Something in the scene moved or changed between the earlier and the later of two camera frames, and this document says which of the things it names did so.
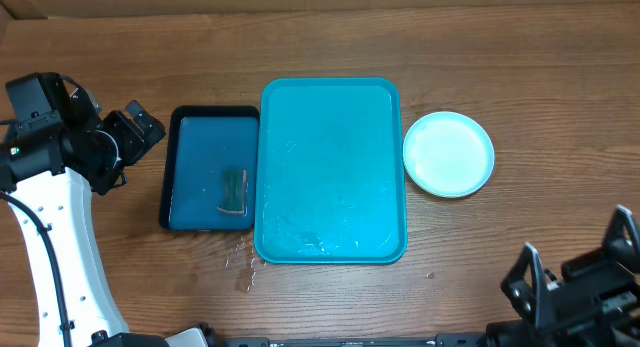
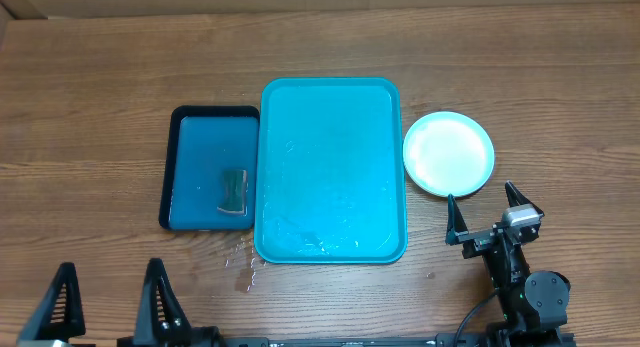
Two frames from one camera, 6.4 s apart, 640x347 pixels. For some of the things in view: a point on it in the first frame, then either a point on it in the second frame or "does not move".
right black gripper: (565, 293) to (484, 235)
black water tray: (202, 142) does not move
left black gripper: (134, 139) to (174, 331)
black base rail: (448, 341) does not move
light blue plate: (449, 154) does not move
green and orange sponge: (234, 191) does not move
